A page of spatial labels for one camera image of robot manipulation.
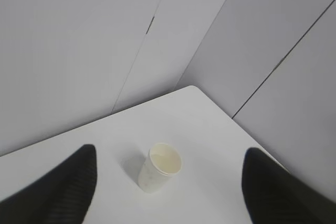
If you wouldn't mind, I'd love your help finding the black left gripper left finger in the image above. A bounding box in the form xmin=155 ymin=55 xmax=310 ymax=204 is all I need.
xmin=1 ymin=144 xmax=98 ymax=223

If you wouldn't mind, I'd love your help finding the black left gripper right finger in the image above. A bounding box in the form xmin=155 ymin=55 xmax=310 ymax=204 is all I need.
xmin=241 ymin=147 xmax=335 ymax=223

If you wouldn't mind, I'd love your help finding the white paper cup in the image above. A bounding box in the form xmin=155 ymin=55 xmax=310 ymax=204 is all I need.
xmin=138 ymin=143 xmax=182 ymax=194

